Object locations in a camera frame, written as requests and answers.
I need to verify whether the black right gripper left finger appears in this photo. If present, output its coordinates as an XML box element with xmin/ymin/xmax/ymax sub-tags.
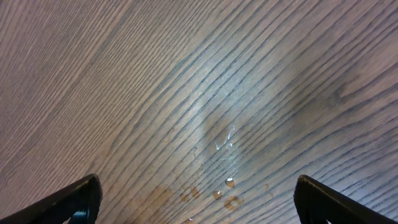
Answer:
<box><xmin>1</xmin><ymin>174</ymin><xmax>103</xmax><ymax>224</ymax></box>

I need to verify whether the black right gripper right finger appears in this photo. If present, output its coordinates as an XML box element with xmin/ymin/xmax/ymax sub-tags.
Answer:
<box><xmin>294</xmin><ymin>175</ymin><xmax>397</xmax><ymax>224</ymax></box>

